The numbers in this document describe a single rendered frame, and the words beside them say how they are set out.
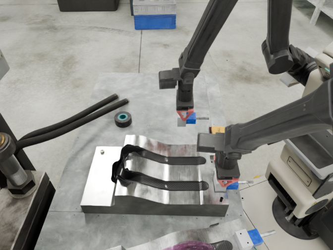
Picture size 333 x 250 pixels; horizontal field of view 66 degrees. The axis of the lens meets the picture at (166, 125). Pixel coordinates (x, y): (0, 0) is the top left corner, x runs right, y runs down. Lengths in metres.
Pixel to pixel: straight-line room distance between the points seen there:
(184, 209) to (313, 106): 0.61
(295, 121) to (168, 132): 0.82
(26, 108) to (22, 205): 1.83
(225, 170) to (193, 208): 0.19
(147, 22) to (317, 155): 3.34
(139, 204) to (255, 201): 0.92
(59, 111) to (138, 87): 1.37
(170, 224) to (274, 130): 0.57
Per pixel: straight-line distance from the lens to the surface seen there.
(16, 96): 3.08
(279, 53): 0.87
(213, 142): 0.71
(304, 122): 0.43
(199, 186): 0.92
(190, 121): 1.05
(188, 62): 0.81
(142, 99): 1.36
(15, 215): 1.12
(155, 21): 3.94
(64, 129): 1.12
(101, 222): 0.97
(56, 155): 2.30
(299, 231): 1.68
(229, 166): 0.79
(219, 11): 0.70
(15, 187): 1.13
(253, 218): 1.60
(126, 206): 0.92
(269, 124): 0.50
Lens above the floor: 1.67
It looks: 45 degrees down
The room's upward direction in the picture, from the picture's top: straight up
